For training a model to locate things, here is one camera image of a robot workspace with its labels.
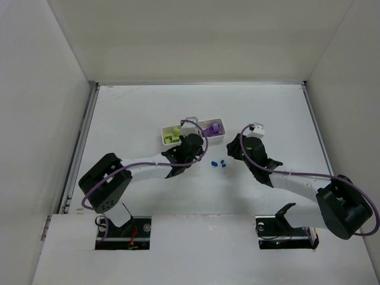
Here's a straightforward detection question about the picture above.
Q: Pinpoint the purple lego plate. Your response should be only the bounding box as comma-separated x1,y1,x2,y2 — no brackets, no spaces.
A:
204,126,219,137

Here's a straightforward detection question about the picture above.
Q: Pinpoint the green two-stud lego brick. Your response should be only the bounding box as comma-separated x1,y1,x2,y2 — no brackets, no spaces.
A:
164,135,172,144

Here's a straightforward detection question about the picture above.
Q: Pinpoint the purple rounded lego brick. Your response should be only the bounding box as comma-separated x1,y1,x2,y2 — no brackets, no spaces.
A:
211,123,222,133

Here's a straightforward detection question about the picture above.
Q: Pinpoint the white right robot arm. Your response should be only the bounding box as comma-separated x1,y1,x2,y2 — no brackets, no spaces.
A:
226,133,379,240

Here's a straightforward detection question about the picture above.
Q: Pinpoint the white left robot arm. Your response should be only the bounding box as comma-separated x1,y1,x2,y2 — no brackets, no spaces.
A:
78,134,209,236

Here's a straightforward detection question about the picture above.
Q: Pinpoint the white three-compartment tray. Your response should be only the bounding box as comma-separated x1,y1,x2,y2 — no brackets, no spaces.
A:
161,117,226,147

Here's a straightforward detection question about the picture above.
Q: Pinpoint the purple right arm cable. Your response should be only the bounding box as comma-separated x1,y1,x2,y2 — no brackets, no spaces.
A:
239,123,380,237

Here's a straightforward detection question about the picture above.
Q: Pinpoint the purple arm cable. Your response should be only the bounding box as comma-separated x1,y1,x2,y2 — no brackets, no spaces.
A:
239,123,380,237
81,119,209,243

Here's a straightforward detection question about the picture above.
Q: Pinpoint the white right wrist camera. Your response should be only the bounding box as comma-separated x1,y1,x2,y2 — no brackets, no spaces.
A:
247,123,265,139

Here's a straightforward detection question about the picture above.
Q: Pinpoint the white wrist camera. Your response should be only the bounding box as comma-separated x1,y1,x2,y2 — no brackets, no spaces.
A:
247,123,265,139
180,117,199,137

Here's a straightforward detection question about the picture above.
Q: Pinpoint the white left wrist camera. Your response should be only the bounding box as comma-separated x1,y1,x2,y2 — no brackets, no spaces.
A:
180,117,199,137

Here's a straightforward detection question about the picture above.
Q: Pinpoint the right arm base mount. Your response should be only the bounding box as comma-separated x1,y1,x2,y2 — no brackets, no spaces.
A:
255,203,319,250

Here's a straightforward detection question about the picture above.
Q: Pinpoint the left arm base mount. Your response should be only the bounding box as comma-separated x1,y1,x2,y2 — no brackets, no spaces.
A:
94,205,152,251

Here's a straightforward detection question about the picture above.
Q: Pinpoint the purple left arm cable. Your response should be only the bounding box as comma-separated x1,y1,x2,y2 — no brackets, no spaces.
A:
81,119,209,243

